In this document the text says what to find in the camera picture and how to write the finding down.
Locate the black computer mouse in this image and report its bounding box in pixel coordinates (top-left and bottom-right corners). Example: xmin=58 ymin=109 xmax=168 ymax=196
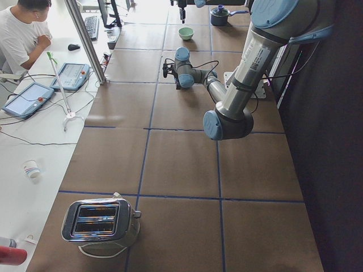
xmin=67 ymin=44 xmax=81 ymax=52

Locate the red cylinder object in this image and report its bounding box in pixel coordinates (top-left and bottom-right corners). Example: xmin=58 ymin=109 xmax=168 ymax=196
xmin=0 ymin=246 xmax=28 ymax=266

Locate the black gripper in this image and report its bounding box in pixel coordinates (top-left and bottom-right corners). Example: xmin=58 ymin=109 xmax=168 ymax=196
xmin=175 ymin=7 xmax=185 ymax=90

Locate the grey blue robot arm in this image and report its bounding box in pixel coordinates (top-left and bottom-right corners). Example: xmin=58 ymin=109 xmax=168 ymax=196
xmin=163 ymin=1 xmax=336 ymax=141

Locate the silver two-slot toaster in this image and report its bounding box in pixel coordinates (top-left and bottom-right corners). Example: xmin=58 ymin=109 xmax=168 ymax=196
xmin=61 ymin=193 xmax=141 ymax=250

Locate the aluminium frame post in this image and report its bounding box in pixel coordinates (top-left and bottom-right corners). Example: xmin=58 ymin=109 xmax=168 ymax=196
xmin=65 ymin=0 xmax=106 ymax=85

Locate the green ceramic bowl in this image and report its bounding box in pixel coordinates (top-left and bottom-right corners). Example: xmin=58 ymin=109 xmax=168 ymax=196
xmin=178 ymin=27 xmax=195 ymax=41

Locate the black monitor stand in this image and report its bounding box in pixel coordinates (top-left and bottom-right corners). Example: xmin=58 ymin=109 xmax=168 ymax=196
xmin=98 ymin=0 xmax=122 ymax=29

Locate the person in white shirt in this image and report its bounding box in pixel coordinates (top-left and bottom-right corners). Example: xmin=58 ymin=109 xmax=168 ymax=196
xmin=1 ymin=0 xmax=52 ymax=75

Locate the near blue teach pendant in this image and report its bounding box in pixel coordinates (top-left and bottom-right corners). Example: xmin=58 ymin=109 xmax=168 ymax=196
xmin=2 ymin=82 xmax=54 ymax=119

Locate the white support column with base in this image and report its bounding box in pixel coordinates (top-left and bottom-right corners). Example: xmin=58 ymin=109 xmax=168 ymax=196
xmin=223 ymin=71 xmax=267 ymax=99

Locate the black keyboard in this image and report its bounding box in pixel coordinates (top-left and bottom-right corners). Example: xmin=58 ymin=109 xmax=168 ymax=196
xmin=84 ymin=16 xmax=99 ymax=41

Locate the silver reacher grabber stick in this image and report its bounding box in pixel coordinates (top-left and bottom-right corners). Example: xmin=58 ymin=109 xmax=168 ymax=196
xmin=47 ymin=51 xmax=85 ymax=132

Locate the black pendant cable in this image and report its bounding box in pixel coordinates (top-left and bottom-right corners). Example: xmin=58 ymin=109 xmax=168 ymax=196
xmin=0 ymin=73 xmax=96 ymax=146

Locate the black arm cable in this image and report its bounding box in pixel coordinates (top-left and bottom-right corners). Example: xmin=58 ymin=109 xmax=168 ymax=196
xmin=164 ymin=58 xmax=303 ymax=114

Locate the blue saucepan with lid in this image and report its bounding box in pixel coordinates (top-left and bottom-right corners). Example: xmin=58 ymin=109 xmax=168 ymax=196
xmin=210 ymin=5 xmax=248 ymax=26

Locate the blue teach pendant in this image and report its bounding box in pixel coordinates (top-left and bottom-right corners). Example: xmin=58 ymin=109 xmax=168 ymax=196
xmin=57 ymin=63 xmax=90 ymax=92
xmin=2 ymin=82 xmax=54 ymax=119

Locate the far blue teach pendant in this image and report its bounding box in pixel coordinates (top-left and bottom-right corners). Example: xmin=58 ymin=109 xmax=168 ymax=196
xmin=57 ymin=63 xmax=90 ymax=92

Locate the white paper cup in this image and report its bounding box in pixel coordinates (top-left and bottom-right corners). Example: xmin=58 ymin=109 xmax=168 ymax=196
xmin=22 ymin=160 xmax=40 ymax=179

